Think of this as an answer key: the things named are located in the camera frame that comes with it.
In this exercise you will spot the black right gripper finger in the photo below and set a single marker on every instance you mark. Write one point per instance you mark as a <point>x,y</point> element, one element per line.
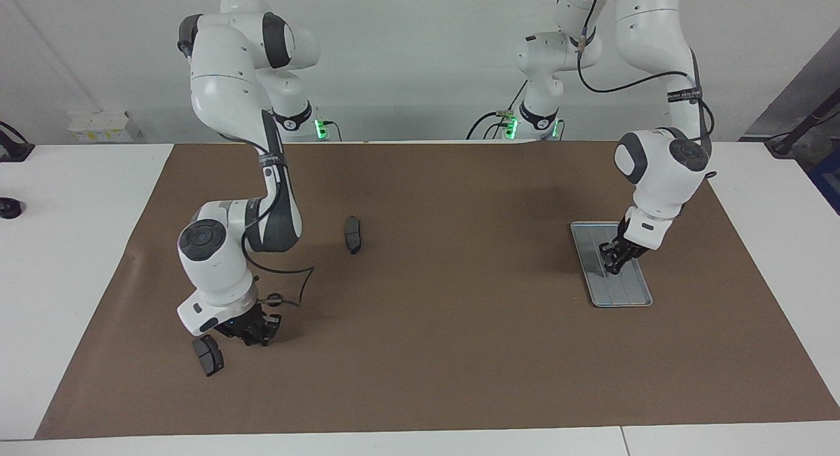
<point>273,321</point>
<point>257,340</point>

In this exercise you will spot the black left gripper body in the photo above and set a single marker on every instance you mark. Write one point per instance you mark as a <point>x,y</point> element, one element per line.
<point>631,247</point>

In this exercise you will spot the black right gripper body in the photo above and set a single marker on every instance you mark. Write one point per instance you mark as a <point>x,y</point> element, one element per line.
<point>237,328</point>

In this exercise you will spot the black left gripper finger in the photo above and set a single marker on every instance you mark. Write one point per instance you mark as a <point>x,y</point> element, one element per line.
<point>605,259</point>
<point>620,262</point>

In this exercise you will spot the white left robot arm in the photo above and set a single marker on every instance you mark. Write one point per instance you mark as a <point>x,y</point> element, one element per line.
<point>656,49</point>

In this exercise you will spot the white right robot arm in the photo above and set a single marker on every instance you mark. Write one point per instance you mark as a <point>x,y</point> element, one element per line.
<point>223,69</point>

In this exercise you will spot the silver metal tray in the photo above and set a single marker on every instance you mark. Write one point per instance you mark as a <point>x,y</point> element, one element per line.
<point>620,285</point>

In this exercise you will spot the dark grey brake pad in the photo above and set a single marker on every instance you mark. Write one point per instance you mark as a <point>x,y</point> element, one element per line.
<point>354,234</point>
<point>209,356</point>

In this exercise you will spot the brown table mat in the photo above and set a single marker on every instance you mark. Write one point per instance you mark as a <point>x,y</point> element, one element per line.
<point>426,344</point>

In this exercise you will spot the blue crate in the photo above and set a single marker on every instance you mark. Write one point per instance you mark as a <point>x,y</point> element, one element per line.
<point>828,180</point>

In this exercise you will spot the black stand leg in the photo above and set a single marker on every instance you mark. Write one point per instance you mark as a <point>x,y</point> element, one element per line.
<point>800,124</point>

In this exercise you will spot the white cardboard box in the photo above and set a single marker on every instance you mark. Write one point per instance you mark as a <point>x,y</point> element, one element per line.
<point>102,126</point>

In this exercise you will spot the black round knob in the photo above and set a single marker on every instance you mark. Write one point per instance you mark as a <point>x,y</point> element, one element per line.
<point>9,208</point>

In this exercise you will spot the black clamp mount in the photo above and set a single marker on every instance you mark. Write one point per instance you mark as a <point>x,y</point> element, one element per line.
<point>13,144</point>

